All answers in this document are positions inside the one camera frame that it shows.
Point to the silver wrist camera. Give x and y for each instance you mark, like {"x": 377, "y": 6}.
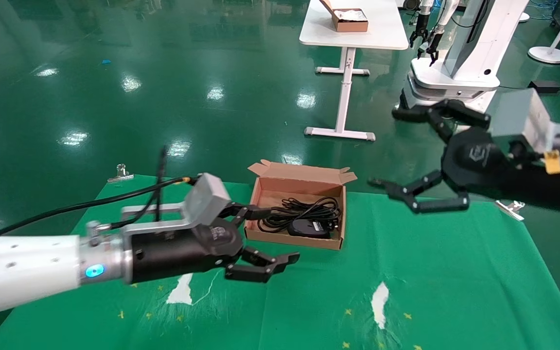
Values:
{"x": 518, "y": 116}
{"x": 207, "y": 197}

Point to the black background robot gripper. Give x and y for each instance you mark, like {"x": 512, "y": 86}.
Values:
{"x": 430, "y": 46}
{"x": 418, "y": 36}

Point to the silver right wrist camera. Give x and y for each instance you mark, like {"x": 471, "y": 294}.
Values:
{"x": 518, "y": 116}

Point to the open brown cardboard box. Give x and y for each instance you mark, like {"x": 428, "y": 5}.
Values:
{"x": 299, "y": 182}

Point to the white floor stand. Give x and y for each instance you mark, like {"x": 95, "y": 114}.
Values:
{"x": 550, "y": 55}

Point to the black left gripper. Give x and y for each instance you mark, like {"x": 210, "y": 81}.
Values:
{"x": 178, "y": 253}

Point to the white background table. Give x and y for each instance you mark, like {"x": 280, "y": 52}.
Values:
{"x": 387, "y": 34}

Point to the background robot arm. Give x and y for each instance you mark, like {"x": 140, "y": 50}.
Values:
{"x": 445, "y": 14}
{"x": 425, "y": 14}

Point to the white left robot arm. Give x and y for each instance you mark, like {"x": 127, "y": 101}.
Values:
{"x": 17, "y": 272}

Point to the black floor power brick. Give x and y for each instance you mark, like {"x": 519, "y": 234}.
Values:
{"x": 543, "y": 85}

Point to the white wheeled background robot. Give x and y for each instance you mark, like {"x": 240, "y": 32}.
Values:
{"x": 469, "y": 48}

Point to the small brown background box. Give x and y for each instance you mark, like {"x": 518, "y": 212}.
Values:
{"x": 350, "y": 24}

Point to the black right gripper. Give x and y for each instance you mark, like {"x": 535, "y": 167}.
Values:
{"x": 479, "y": 160}

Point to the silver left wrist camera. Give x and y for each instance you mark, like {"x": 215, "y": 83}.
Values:
{"x": 207, "y": 197}

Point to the small white round base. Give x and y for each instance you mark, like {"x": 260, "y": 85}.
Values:
{"x": 523, "y": 17}

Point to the white items in background box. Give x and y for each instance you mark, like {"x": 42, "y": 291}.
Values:
{"x": 350, "y": 14}

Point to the green table cloth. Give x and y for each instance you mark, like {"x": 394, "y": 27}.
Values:
{"x": 406, "y": 272}

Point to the silver metal table clip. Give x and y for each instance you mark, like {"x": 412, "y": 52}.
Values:
{"x": 513, "y": 210}
{"x": 120, "y": 175}

